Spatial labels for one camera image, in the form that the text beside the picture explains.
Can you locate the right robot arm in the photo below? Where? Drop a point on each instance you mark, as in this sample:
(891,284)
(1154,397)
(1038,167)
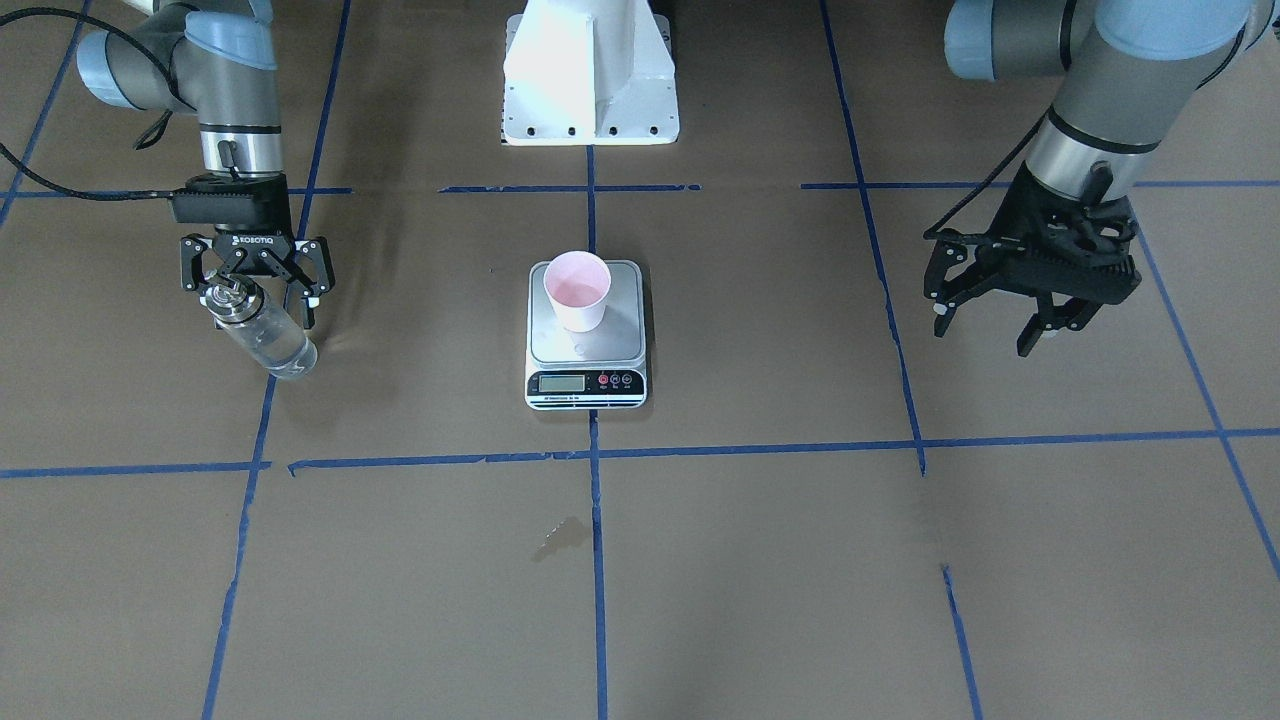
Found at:
(215,61)

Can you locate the white digital kitchen scale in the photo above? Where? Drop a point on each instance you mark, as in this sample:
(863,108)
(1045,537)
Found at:
(597,369)

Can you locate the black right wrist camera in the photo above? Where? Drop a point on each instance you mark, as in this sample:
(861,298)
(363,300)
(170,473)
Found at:
(256,205)

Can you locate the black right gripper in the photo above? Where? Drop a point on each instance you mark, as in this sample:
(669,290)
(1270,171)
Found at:
(258,246)

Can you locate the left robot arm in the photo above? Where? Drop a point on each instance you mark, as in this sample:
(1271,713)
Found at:
(1127,68)

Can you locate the pink paper cup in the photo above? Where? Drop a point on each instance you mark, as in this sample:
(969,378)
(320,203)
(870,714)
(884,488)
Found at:
(577,284)

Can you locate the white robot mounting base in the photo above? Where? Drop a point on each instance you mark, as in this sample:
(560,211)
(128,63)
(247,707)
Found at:
(589,73)

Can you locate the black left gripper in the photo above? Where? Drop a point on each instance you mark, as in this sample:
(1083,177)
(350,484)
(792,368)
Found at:
(962,268)

